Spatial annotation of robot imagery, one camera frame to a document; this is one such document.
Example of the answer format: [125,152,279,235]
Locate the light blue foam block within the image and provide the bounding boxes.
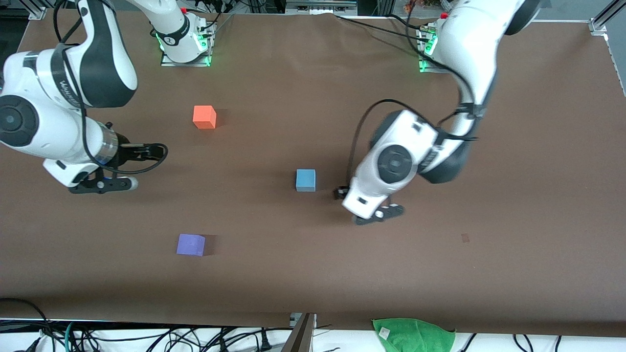
[295,169,316,193]

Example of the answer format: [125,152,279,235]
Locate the orange foam block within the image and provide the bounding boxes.
[193,105,217,130]

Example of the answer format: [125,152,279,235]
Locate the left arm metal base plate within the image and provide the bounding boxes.
[419,27,455,74]

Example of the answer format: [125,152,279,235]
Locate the green microfiber cloth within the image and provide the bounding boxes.
[372,318,456,352]

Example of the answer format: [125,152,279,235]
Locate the brown table mat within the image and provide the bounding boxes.
[0,10,626,338]

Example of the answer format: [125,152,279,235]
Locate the grey equipment box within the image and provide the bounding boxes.
[285,0,358,15]

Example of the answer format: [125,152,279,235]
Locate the grey metal post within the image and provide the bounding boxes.
[281,313,317,352]

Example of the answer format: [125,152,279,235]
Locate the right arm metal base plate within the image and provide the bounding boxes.
[160,20,213,67]

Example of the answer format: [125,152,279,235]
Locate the long black table cable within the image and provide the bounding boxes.
[334,14,431,42]

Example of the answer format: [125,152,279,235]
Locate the short black table cable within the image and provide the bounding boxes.
[389,14,431,31]

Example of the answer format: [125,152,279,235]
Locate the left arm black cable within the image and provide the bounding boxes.
[346,49,482,189]

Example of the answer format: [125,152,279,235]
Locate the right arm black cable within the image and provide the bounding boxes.
[53,0,169,176]

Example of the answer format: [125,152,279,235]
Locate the teal cable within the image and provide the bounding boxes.
[63,321,80,352]

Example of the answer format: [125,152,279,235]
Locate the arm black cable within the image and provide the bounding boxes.
[346,49,482,189]
[53,0,169,176]

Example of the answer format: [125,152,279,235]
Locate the purple foam block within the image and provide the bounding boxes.
[176,234,206,257]

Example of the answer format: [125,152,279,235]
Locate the black looped floor cable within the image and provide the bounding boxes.
[0,298,52,352]

